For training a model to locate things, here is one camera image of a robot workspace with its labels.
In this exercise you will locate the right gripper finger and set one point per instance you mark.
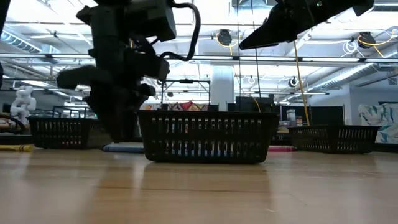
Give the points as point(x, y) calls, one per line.
point(267, 35)

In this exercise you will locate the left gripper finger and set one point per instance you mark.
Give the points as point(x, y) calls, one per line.
point(115, 118)
point(136, 107)

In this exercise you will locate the blue crayon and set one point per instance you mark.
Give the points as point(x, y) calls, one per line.
point(124, 149)

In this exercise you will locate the yellow crayon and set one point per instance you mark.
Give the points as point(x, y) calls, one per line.
point(15, 148)

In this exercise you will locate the black plastic slotted basket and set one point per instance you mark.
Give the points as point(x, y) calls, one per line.
point(311, 140)
point(62, 119)
point(205, 137)

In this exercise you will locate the red crayon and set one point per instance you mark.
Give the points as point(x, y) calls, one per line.
point(283, 148)

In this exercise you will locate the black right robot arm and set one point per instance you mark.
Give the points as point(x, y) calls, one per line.
point(363, 4)

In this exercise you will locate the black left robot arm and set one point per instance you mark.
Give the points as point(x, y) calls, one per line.
point(109, 18)

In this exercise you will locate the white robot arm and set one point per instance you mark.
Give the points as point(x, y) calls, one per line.
point(23, 104)

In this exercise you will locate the long ceiling light bar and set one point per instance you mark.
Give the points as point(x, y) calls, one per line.
point(280, 58)

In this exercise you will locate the pink yellow patterned cloth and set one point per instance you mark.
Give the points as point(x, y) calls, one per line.
point(186, 105)

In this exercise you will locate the white square column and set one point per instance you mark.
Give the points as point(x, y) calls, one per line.
point(222, 90)

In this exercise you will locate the black partition panel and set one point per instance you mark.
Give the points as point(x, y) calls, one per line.
point(245, 104)
point(326, 115)

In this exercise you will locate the stacked storage boxes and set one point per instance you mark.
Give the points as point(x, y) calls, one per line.
point(292, 116)

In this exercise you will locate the teal white patterned cloth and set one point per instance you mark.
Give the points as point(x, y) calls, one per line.
point(382, 118)

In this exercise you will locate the black background rig frame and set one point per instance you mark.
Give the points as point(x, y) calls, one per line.
point(186, 81)

